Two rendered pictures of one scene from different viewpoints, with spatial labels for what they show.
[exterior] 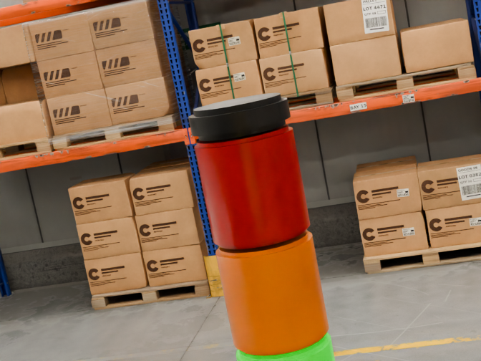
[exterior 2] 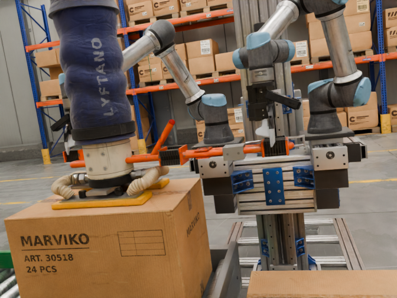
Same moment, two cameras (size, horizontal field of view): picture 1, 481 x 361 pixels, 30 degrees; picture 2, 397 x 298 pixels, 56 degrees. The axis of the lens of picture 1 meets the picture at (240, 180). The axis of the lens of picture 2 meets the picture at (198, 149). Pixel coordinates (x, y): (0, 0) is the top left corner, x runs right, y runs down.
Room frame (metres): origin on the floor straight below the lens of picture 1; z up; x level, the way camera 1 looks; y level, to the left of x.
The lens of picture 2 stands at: (-0.66, -1.36, 1.28)
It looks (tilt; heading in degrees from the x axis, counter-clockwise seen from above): 8 degrees down; 3
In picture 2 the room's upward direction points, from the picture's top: 7 degrees counter-clockwise
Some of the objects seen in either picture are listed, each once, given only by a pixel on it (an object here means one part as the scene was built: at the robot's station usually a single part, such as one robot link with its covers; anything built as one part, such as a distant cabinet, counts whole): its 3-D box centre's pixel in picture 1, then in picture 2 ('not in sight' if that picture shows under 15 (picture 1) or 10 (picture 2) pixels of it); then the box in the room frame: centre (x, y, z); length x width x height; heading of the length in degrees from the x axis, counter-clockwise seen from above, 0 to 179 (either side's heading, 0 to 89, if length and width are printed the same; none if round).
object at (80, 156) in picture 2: not in sight; (77, 154); (0.99, -0.73, 1.08); 0.09 x 0.08 x 0.05; 167
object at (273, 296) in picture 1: (272, 289); not in sight; (0.44, -0.01, 2.24); 0.05 x 0.05 x 0.05
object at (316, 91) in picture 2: not in sight; (322, 94); (1.04, -1.87, 1.20); 0.13 x 0.12 x 0.14; 44
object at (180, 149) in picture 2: not in sight; (173, 155); (0.62, -1.21, 1.08); 0.10 x 0.08 x 0.06; 167
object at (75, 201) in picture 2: not in sight; (101, 196); (0.58, -0.95, 0.97); 0.34 x 0.10 x 0.05; 77
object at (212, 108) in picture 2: not in sight; (214, 107); (1.16, -1.38, 1.20); 0.13 x 0.12 x 0.14; 27
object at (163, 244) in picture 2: not in sight; (119, 247); (0.66, -0.95, 0.75); 0.60 x 0.40 x 0.40; 79
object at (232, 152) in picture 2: not in sight; (234, 152); (0.57, -1.42, 1.07); 0.07 x 0.07 x 0.04; 77
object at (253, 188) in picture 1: (253, 185); not in sight; (0.44, -0.01, 2.30); 0.05 x 0.05 x 0.05
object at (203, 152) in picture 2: not in sight; (169, 150); (0.74, -1.19, 1.08); 0.93 x 0.30 x 0.04; 77
